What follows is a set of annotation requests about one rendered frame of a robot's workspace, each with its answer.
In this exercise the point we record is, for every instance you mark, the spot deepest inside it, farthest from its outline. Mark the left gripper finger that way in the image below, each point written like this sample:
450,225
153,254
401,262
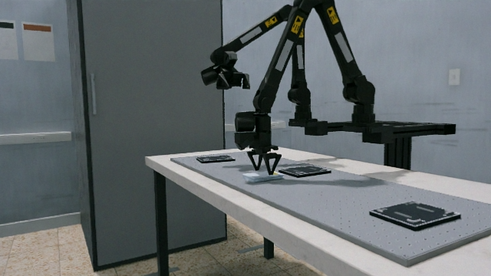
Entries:
250,154
266,160

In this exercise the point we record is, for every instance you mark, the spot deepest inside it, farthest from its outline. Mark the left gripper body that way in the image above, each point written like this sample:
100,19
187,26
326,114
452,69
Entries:
265,150

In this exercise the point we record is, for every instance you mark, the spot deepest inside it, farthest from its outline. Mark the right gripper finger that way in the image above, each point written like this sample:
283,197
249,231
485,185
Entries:
220,81
246,84

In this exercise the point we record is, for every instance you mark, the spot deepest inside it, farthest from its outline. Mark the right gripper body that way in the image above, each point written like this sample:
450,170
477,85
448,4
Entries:
233,79

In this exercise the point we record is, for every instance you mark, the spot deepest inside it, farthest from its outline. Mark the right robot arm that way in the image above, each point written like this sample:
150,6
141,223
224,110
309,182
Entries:
225,58

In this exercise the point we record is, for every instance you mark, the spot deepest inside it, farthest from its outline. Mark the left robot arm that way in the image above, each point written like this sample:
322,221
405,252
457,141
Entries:
356,90

